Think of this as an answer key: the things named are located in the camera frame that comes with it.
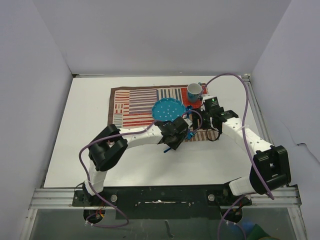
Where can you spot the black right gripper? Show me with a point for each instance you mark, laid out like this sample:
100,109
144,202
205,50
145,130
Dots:
204,127

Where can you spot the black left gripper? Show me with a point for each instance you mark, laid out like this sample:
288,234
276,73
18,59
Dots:
174,145

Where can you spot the blue polka dot plate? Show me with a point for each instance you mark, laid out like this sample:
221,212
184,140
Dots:
167,109

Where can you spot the white blue mug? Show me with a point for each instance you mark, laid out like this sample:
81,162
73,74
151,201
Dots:
193,92

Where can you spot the striped patchwork placemat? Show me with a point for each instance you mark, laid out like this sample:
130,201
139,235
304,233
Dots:
131,107

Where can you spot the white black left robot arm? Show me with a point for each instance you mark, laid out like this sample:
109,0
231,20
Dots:
107,148

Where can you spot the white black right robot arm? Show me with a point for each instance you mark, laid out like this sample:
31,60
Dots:
232,124

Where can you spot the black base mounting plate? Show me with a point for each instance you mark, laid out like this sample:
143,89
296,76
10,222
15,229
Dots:
168,202

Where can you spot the green object bottom corner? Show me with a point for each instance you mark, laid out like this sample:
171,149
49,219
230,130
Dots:
257,233

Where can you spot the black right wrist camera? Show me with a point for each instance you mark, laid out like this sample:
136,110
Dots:
209,102

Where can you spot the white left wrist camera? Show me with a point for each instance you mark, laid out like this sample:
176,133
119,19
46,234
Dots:
189,122

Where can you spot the aluminium right frame rail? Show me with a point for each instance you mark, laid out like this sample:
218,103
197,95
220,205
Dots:
260,112

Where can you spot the aluminium frame rail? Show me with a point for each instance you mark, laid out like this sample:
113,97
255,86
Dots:
260,112
62,198

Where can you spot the aluminium front frame rail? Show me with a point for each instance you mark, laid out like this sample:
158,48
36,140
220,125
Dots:
62,198

